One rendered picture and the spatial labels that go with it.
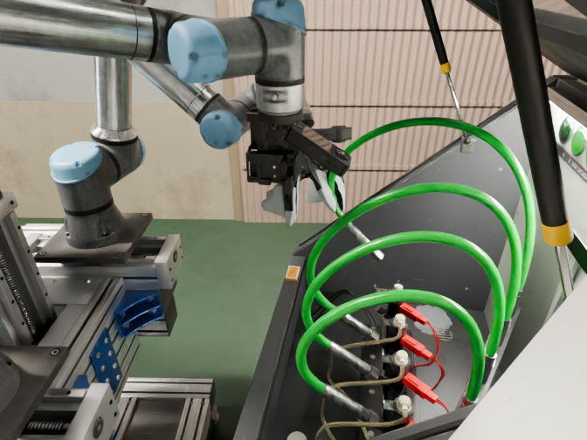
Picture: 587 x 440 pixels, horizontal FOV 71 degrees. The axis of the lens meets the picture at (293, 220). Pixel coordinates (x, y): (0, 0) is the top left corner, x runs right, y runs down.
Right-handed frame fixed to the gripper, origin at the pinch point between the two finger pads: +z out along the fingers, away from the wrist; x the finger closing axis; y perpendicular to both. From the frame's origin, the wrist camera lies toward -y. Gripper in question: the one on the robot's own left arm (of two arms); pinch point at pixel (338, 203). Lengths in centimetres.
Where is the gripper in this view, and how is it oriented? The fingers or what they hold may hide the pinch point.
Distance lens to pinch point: 84.6
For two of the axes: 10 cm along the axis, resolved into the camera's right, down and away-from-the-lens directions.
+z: 3.6, 9.2, -1.6
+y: -6.1, 3.6, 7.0
